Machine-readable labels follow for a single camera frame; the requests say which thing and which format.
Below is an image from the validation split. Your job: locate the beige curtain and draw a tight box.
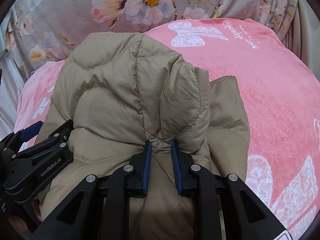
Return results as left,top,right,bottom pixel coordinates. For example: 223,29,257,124
282,0,320,78

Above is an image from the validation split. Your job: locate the white satin curtain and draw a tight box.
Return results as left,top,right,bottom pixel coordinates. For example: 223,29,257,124
1,33,34,138

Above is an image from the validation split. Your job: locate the person's left hand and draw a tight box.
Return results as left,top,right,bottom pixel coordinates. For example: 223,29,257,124
31,196,42,222

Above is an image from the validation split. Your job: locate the grey floral duvet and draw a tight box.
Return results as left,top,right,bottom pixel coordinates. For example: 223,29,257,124
1,0,298,75

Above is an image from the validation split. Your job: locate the pink fleece blanket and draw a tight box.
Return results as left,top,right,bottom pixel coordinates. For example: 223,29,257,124
14,18,319,239

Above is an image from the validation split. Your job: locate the tan quilted puffer jacket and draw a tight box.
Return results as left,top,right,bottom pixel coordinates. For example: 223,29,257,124
36,33,249,239

